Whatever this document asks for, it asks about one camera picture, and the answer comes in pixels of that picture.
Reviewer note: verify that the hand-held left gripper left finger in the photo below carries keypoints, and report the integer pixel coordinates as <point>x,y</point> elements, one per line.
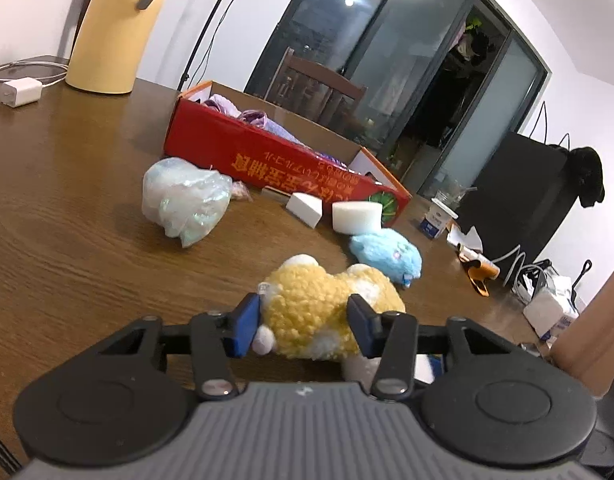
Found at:
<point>244,325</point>

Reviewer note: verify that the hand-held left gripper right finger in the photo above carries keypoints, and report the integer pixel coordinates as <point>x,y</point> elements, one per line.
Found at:
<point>359,325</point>

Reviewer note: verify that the yellow plush toy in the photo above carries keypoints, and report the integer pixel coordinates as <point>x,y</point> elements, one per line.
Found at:
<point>307,305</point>

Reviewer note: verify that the red cardboard box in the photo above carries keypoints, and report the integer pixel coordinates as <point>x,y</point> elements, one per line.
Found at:
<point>227,145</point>

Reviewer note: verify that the person's right forearm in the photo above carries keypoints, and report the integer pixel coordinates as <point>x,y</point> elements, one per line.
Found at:
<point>594,335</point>

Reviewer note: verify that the blue plush toy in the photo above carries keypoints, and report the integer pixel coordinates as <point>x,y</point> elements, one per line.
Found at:
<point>387,257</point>

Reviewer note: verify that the white round sponge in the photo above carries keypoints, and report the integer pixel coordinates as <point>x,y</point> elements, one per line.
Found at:
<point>357,217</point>

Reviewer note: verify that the orange tool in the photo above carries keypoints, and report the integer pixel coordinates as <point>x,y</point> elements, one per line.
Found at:
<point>479,280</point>

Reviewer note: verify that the white wedge sponge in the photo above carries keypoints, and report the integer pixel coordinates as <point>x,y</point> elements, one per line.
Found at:
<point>304,207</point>

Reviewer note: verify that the white and blue carton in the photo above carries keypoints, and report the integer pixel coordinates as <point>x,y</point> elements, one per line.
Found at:
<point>437,220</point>

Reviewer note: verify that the white paper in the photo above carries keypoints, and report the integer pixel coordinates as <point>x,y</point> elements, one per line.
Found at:
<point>469,240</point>

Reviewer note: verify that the plastic-wrapped pale plush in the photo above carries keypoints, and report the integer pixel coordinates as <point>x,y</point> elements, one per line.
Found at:
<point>182,200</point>

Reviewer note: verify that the glass jar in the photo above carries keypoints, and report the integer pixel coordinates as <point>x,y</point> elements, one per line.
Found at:
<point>447,194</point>

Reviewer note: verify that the white tissue pack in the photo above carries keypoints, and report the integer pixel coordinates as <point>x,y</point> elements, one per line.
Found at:
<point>547,312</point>

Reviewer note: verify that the purple knitted cloth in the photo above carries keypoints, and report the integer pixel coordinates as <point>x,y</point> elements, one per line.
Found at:
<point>282,132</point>

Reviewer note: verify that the black paper bag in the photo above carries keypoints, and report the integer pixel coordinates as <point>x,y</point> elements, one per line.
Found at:
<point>517,200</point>

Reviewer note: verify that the lilac plush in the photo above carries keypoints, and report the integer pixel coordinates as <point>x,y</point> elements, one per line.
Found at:
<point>224,105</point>

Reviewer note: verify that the wooden chair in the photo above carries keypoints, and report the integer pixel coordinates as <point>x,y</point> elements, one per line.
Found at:
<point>317,72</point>

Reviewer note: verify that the black cloth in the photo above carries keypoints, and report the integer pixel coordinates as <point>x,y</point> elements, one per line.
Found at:
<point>587,175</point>

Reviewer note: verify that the sliding glass door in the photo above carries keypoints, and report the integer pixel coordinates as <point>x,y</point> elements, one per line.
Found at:
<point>412,45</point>

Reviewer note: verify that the black light stand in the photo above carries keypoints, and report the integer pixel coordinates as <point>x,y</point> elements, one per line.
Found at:
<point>210,25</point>

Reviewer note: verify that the hanging clothes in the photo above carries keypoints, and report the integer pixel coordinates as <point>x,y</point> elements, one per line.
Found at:
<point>474,42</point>

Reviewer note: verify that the yellow thermos jug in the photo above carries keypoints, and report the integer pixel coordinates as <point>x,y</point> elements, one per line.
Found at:
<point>112,35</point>

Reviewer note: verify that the white charger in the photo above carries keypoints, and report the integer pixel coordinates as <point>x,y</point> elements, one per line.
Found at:
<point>21,93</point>

